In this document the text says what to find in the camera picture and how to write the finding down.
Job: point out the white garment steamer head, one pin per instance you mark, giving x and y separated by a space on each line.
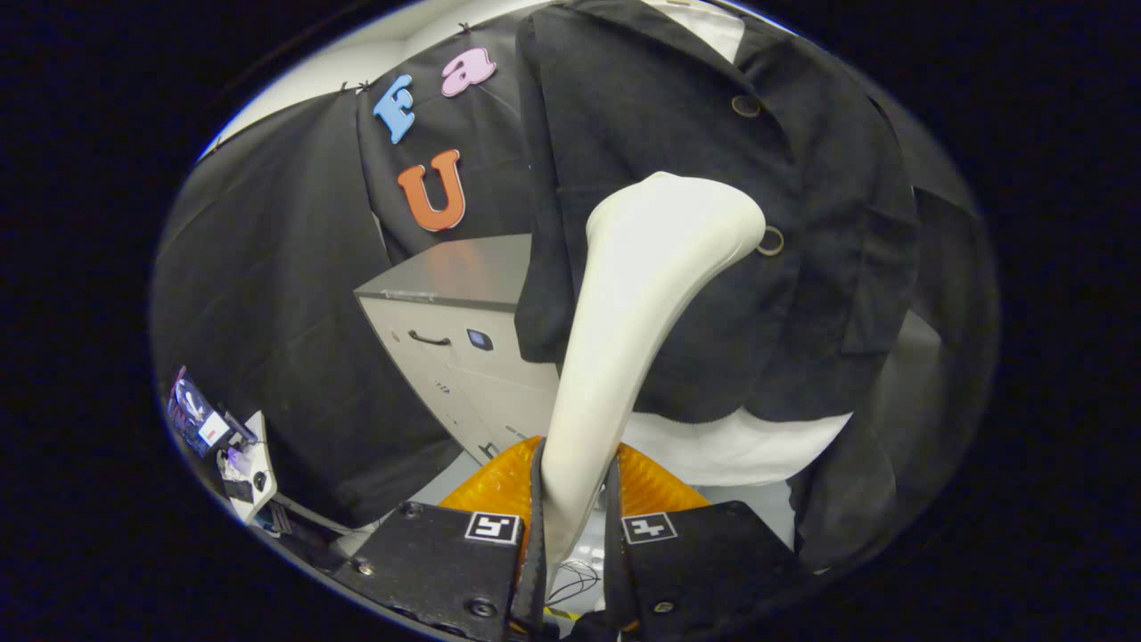
624 312

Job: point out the black backdrop cloth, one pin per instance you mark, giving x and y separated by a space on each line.
267 267

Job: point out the black suit jacket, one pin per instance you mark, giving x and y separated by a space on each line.
829 223

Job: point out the tablet with colourful screen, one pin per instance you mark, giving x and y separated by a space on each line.
192 410

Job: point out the grey drawer cabinet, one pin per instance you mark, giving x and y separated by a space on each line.
472 374

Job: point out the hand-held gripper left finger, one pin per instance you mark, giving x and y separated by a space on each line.
437 562

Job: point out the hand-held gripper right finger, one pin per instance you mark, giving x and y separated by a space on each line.
704 562

